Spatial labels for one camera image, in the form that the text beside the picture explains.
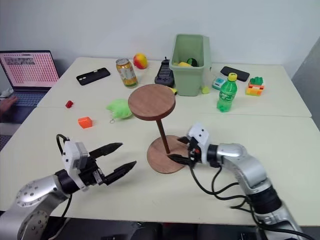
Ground plain black smartphone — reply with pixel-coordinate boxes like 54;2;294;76
220;65;251;83

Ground red and yellow fruit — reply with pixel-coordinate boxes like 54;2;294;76
132;52;149;70

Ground small white object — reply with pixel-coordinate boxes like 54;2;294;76
0;88;14;99

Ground black smartphone with camera holes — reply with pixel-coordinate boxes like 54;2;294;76
75;67;111;87

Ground green plush keychain toy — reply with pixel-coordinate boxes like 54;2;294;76
105;98;134;124

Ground green plastic soda bottle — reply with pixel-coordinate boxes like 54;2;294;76
216;72;238;114

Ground colourful building block toy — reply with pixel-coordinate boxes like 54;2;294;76
244;76;266;97

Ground green plastic bin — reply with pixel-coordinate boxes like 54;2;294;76
169;33;212;97

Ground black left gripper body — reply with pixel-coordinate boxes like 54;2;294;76
79;157;112;189

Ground white and teal small device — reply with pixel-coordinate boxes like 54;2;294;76
211;77;228;90

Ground grey partition panel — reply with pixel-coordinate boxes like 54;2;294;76
290;36;320;119

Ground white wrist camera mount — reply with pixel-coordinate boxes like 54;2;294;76
61;141;90;192
186;122;212;165

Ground round wooden base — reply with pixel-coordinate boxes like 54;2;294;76
146;134;192;174

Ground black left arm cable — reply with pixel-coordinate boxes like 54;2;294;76
55;133;74;219

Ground yellow drink can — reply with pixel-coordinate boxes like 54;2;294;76
115;57;139;89

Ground wooden pole with round top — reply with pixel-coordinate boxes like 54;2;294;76
127;83;177;155

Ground open laptop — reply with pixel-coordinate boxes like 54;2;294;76
0;49;61;125

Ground person's bare hand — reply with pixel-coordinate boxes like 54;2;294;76
0;95;19;115

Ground dark rounded shape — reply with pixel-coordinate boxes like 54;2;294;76
130;220;164;240

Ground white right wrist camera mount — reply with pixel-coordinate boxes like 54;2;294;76
186;122;212;165

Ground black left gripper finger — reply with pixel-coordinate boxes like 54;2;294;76
103;160;138;186
88;142;124;159

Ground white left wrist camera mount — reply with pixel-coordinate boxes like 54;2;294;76
61;141;90;192

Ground orange cube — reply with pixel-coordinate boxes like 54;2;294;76
77;116;93;130

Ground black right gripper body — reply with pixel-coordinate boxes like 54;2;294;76
186;136;201;166

